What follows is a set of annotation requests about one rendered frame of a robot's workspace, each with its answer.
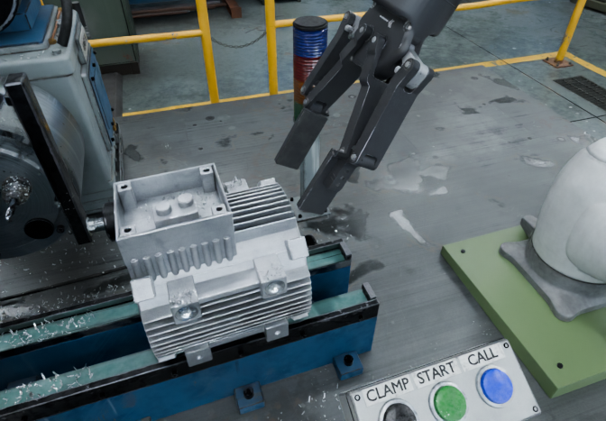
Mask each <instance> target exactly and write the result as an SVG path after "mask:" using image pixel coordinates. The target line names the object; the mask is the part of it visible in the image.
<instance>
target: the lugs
mask: <svg viewBox="0 0 606 421"><path fill-rule="evenodd" d="M272 183H276V182H275V178H269V179H265V180H261V181H260V182H259V183H258V184H257V185H258V187H260V186H264V185H269V184H272ZM285 245H286V249H287V253H288V257H289V260H291V261H294V260H298V259H301V258H305V257H307V256H309V253H308V247H307V243H306V239H305V236H299V237H295V238H291V239H288V240H285ZM130 285H131V290H132V293H133V301H134V303H135V304H137V303H140V302H143V301H147V300H150V299H154V298H155V297H156V291H155V287H154V283H153V279H152V276H146V277H143V278H139V279H133V280H131V281H130ZM307 316H308V313H306V314H304V315H300V316H295V317H292V318H291V319H293V320H294V321H295V320H298V319H301V318H304V317H307ZM174 358H176V354H173V355H170V356H167V357H164V358H161V359H158V362H165V361H167V360H171V359H174Z"/></svg>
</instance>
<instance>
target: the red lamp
mask: <svg viewBox="0 0 606 421"><path fill-rule="evenodd" d="M320 58H321V57H318V58H312V59H309V58H302V57H299V56H297V55H296V54H294V53H293V77H294V78H295V79H296V80H298V81H301V82H305V81H306V80H307V78H308V76H309V75H310V73H311V71H312V70H313V68H314V67H315V66H316V64H317V62H318V61H319V59H320Z"/></svg>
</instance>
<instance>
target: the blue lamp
mask: <svg viewBox="0 0 606 421"><path fill-rule="evenodd" d="M327 28H328V26H327V27H326V28H325V29H323V30H321V31H315V32H305V31H301V30H298V29H296V28H295V27H294V26H293V53H294V54H296V55H297V56H299V57H302V58H309V59H312V58H318V57H321V56H322V55H323V53H324V51H325V50H326V48H327V31H328V29H327Z"/></svg>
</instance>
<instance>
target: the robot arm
mask: <svg viewBox="0 0 606 421"><path fill-rule="evenodd" d="M372 1H373V4H372V6H371V7H370V8H369V10H368V11H367V12H366V13H365V14H364V15H363V17H361V16H359V15H357V14H354V13H353V12H351V11H347V12H346V13H345V14H344V17H343V20H342V21H341V23H340V26H339V28H338V30H337V33H336V34H335V36H334V38H333V39H332V40H331V42H330V43H329V45H328V46H327V48H326V50H325V51H324V53H323V55H322V56H321V58H320V59H319V61H318V62H317V64H316V66H315V67H314V68H313V70H312V71H311V73H310V75H309V76H308V78H307V80H306V81H305V83H304V84H303V86H302V88H301V89H300V94H301V95H302V96H304V97H305V99H304V101H303V109H302V110H301V112H300V114H299V116H298V118H297V120H296V122H295V123H294V124H293V126H292V128H291V130H290V132H289V134H288V136H287V138H286V140H285V141H284V143H283V144H282V146H281V147H280V150H279V152H278V154H277V155H276V157H275V159H274V160H275V162H276V164H279V165H281V166H285V167H288V168H292V169H298V168H299V166H300V165H301V163H302V161H303V160H304V159H305V157H306V156H307V154H308V152H309V150H310V148H311V147H312V145H313V143H314V142H315V140H316V138H317V137H318V135H319V133H320V132H321V130H322V128H323V127H324V125H325V123H326V121H327V116H329V115H330V114H329V110H328V108H329V107H330V106H331V105H332V104H333V103H334V102H335V101H336V100H337V99H338V98H339V97H340V96H341V95H342V94H343V93H344V92H345V91H346V90H347V89H348V88H349V87H350V86H351V85H352V84H353V83H354V82H355V81H356V80H357V79H358V78H359V81H360V83H361V89H360V92H359V95H358V97H357V99H356V102H355V105H354V108H353V112H352V114H351V117H350V120H349V123H348V125H347V128H346V130H345V133H344V138H343V140H342V143H341V146H340V148H339V150H336V149H333V148H331V150H330V152H329V153H328V154H327V156H326V158H325V159H324V161H323V163H322V164H321V166H320V167H319V169H318V171H317V173H316V174H315V176H314V177H313V178H312V180H311V182H310V183H309V185H308V187H307V189H306V190H305V192H304V193H303V195H302V197H301V198H300V200H299V201H298V203H297V206H298V209H299V210H302V211H306V212H309V213H314V214H318V215H322V214H323V213H324V212H325V211H326V209H327V208H328V206H329V205H330V203H331V202H332V200H333V199H334V197H335V195H336V194H337V192H339V191H340V190H341V189H342V188H343V187H344V184H345V183H346V182H347V181H346V180H348V179H349V178H350V177H351V175H352V174H353V172H354V170H355V169H356V168H357V167H362V168H365V169H370V170H376V169H377V168H378V166H379V164H380V162H381V160H382V158H383V156H384V155H385V153H386V151H387V149H388V148H389V147H390V144H391V142H392V140H393V139H394V137H395V135H396V133H397V131H398V130H399V128H400V126H401V124H402V123H403V121H404V119H405V117H406V115H407V114H408V112H409V109H410V108H411V107H412V105H413V103H414V101H415V99H416V98H417V96H418V94H419V93H420V92H421V91H422V90H423V89H424V88H425V87H426V86H427V84H428V83H429V82H430V81H431V80H432V78H433V77H434V75H435V71H434V70H433V69H432V68H430V67H428V66H426V65H425V64H423V62H422V61H421V59H420V58H419V57H418V56H419V53H420V51H421V47H422V45H423V42H424V40H425V39H426V37H427V36H431V37H436V36H437V35H438V34H439V33H440V32H441V31H442V30H443V29H444V27H445V25H446V24H447V22H448V20H449V19H450V17H451V16H452V14H453V13H454V11H455V9H456V8H457V6H458V5H459V4H460V3H461V1H462V0H372ZM348 37H350V38H349V39H348ZM383 80H386V82H385V83H384V82H382V81H383ZM313 86H315V87H313ZM353 146H355V147H354V149H352V148H353ZM520 225H521V227H522V228H523V230H524V231H525V233H526V234H527V236H528V239H527V240H524V241H520V242H506V243H503V244H502V245H501V246H500V249H499V253H500V255H501V256H503V257H504V258H505V259H507V260H508V261H510V262H511V263H512V264H513V265H514V266H515V267H516V268H517V270H518V271H519V272H520V273H521V274H522V275H523V276H524V278H525V279H526V280H527V281H528V282H529V283H530V284H531V286H532V287H533V288H534V289H535V290H536V291H537V293H538V294H539V295H540V296H541V297H542V298H543V299H544V300H545V301H546V302H547V303H548V305H549V307H550V309H551V311H552V313H553V315H554V316H555V317H556V318H557V319H559V320H561V321H564V322H570V321H572V320H573V319H575V318H576V317H577V316H578V315H580V314H584V313H587V312H591V311H593V310H597V309H600V308H604V307H606V137H605V138H602V139H600V140H598V141H597V142H594V143H592V144H591V145H589V146H588V147H586V148H583V149H581V150H579V151H578V152H577V153H576V154H575V155H574V156H573V157H572V158H571V159H570V160H569V161H568V162H567V163H566V164H565V165H564V166H563V168H562V169H561V170H560V172H559V173H558V175H557V176H556V178H555V180H554V182H553V184H552V186H551V188H550V189H549V191H548V193H547V195H546V198H545V201H544V203H543V205H542V207H541V210H540V213H539V216H538V218H535V217H534V216H533V215H525V216H524V217H523V218H521V221H520Z"/></svg>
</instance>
